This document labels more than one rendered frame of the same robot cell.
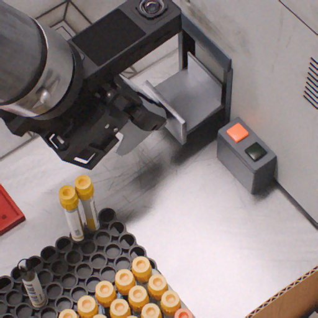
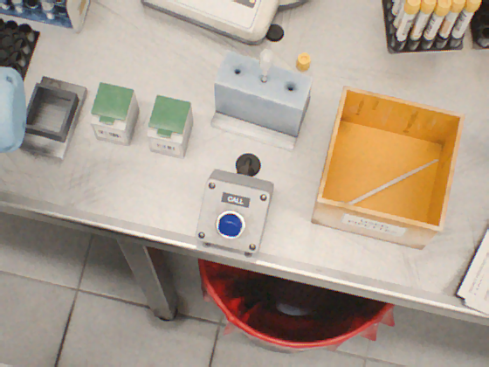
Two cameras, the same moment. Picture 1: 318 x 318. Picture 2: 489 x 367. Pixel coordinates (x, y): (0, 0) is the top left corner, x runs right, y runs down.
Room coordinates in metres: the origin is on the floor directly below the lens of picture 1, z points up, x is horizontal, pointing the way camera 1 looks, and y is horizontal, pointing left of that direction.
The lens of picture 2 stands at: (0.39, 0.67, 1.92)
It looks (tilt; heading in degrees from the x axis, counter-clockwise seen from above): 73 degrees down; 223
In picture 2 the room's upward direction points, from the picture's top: 3 degrees clockwise
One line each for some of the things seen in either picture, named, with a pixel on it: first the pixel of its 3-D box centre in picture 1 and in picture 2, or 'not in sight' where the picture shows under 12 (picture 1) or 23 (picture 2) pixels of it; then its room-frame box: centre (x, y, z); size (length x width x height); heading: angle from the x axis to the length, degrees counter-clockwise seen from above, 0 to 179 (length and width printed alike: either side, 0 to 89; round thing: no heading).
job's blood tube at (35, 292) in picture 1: (33, 288); not in sight; (0.29, 0.12, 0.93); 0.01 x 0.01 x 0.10; 33
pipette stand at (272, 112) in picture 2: not in sight; (262, 96); (0.10, 0.40, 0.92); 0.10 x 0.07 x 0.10; 118
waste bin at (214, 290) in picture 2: not in sight; (292, 259); (0.07, 0.49, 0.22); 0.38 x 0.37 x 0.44; 123
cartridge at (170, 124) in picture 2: not in sight; (170, 127); (0.19, 0.36, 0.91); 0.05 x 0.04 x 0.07; 33
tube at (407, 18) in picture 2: not in sight; (405, 22); (-0.08, 0.45, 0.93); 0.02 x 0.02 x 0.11
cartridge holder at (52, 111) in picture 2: not in sight; (51, 114); (0.28, 0.25, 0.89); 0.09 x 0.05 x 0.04; 31
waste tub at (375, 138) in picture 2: not in sight; (384, 170); (0.06, 0.56, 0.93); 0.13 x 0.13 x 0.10; 33
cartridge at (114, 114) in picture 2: not in sight; (114, 114); (0.23, 0.30, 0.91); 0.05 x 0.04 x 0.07; 33
